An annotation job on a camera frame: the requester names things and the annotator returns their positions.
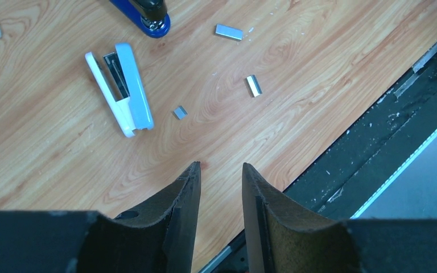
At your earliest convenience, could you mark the long staple strip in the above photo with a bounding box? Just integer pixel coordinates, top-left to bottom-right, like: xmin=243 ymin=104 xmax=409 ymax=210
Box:
xmin=215 ymin=24 xmax=243 ymax=41

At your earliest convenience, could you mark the small staple strip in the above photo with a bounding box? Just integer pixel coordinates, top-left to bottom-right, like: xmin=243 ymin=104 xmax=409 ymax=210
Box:
xmin=173 ymin=106 xmax=188 ymax=120

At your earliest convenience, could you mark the blue black stapler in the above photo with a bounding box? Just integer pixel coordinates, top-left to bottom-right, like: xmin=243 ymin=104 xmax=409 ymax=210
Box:
xmin=110 ymin=0 xmax=171 ymax=39

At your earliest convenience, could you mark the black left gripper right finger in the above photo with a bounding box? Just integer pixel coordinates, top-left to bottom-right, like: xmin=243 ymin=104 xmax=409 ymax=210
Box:
xmin=242 ymin=163 xmax=437 ymax=272

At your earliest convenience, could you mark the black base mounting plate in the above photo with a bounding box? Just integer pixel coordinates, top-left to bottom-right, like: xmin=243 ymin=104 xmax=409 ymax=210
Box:
xmin=204 ymin=43 xmax=437 ymax=272

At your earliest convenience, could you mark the medium staple strip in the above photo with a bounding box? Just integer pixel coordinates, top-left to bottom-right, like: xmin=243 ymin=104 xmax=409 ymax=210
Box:
xmin=245 ymin=75 xmax=262 ymax=97

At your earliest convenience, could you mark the light blue white stapler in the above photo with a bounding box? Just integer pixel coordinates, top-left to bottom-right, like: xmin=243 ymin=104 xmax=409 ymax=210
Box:
xmin=85 ymin=43 xmax=154 ymax=138

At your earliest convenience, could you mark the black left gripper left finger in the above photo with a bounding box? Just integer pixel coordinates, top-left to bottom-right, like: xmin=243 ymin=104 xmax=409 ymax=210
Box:
xmin=0 ymin=162 xmax=201 ymax=272

